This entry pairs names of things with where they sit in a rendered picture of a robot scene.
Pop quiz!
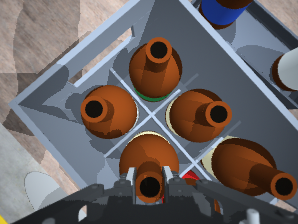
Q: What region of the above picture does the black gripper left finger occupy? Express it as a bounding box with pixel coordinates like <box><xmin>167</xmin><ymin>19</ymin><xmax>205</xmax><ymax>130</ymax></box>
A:
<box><xmin>11</xmin><ymin>167</ymin><xmax>137</xmax><ymax>224</ymax></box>

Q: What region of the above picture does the grey rectangular tray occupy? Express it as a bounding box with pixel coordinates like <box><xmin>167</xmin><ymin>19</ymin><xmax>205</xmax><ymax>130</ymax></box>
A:
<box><xmin>215</xmin><ymin>0</ymin><xmax>298</xmax><ymax>110</ymax></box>

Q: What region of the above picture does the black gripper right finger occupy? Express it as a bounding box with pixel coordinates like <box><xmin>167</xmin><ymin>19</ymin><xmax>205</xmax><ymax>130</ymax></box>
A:
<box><xmin>162</xmin><ymin>166</ymin><xmax>298</xmax><ymax>224</ymax></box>

